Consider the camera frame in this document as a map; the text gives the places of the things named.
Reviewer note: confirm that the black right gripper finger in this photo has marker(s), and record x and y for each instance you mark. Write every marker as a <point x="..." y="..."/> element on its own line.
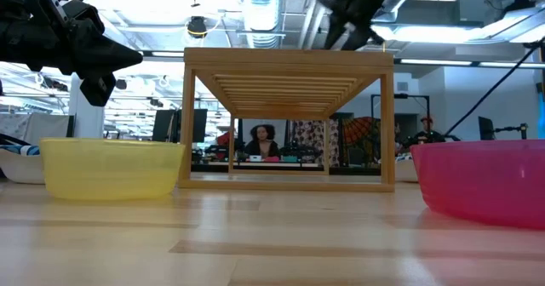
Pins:
<point x="355" y="37"/>
<point x="335" y="35"/>

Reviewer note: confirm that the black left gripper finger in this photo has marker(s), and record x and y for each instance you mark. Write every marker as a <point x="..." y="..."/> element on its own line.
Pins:
<point x="99" y="89"/>
<point x="106" y="52"/>

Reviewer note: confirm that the yellow translucent plastic bowl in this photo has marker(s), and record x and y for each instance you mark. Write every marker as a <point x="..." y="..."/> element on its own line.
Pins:
<point x="110" y="171"/>

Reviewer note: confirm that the pink translucent plastic bowl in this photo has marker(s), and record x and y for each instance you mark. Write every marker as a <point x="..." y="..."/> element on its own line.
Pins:
<point x="481" y="184"/>

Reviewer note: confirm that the black monitor on arm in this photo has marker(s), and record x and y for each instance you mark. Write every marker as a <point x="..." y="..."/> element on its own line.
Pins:
<point x="486" y="128"/>

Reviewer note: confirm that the slatted wooden shelf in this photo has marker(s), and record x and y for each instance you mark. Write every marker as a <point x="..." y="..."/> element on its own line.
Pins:
<point x="289" y="60"/>

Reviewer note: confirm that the black round ceiling fixture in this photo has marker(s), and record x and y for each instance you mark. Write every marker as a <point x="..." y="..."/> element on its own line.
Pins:
<point x="121" y="84"/>
<point x="197" y="26"/>

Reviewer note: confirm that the white pillar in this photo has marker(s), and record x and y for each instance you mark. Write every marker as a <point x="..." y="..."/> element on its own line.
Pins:
<point x="87" y="120"/>

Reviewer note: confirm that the black computer monitor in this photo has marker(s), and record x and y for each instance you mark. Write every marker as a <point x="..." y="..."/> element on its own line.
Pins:
<point x="164" y="125"/>
<point x="198" y="125"/>

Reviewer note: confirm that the white partition board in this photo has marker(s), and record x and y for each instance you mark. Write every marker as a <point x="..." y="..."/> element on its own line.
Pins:
<point x="34" y="126"/>

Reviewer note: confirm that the orange patterned tapestry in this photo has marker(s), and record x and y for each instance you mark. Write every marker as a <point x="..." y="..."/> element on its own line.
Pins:
<point x="359" y="130"/>

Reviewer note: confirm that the dotted patterned fabric hanging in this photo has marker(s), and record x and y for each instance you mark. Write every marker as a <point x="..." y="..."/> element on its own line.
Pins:
<point x="313" y="141"/>

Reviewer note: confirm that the person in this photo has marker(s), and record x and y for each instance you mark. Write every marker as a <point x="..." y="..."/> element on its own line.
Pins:
<point x="262" y="143"/>
<point x="426" y="135"/>

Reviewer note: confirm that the black metal frame stand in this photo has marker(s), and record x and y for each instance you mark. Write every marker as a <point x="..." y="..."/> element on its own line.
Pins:
<point x="400" y="96"/>

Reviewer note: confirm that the silver ribbed ventilation duct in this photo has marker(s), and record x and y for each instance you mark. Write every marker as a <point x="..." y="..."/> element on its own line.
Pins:
<point x="262" y="9"/>

